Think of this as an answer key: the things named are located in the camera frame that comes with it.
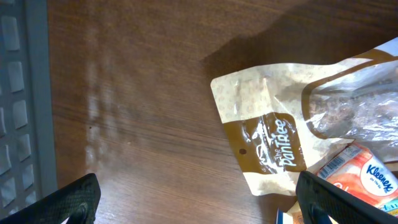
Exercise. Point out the orange tissue pack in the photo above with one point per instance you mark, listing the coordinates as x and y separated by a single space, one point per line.
359 172

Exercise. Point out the grey plastic mesh basket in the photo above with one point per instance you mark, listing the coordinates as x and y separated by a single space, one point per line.
28 164

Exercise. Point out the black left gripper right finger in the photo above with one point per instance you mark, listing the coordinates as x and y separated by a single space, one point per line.
321 202

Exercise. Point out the beige brown cookie pouch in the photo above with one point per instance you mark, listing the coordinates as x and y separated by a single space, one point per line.
283 118

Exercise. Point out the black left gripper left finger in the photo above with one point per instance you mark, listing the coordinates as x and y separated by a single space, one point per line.
75 203

